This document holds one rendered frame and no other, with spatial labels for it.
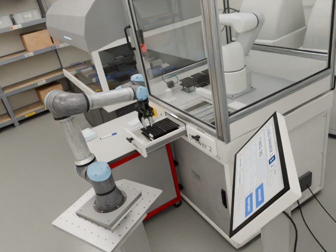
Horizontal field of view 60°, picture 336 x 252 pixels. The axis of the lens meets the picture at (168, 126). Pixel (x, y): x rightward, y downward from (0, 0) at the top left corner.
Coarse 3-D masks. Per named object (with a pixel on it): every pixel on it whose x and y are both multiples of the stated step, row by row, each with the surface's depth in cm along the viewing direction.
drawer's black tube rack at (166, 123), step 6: (162, 120) 211; (168, 120) 208; (150, 126) 205; (156, 126) 204; (162, 126) 202; (168, 126) 200; (174, 126) 199; (150, 132) 198; (156, 132) 197; (162, 132) 194; (168, 132) 200; (156, 138) 195
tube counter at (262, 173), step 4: (260, 152) 120; (260, 156) 118; (264, 156) 115; (260, 160) 116; (264, 160) 113; (260, 164) 114; (264, 164) 111; (260, 168) 112; (264, 168) 109; (260, 172) 110; (264, 172) 107; (260, 176) 108; (264, 176) 106
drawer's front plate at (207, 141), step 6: (186, 126) 191; (192, 132) 187; (198, 132) 180; (192, 138) 190; (198, 138) 183; (204, 138) 176; (210, 138) 171; (198, 144) 186; (204, 144) 179; (210, 144) 172; (210, 150) 175; (216, 150) 172
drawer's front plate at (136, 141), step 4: (124, 128) 204; (128, 132) 198; (128, 136) 201; (132, 136) 192; (136, 136) 190; (132, 140) 196; (136, 140) 188; (140, 140) 185; (132, 144) 200; (136, 144) 192; (140, 144) 183; (136, 148) 195; (144, 148) 184; (140, 152) 191; (144, 152) 185; (144, 156) 186
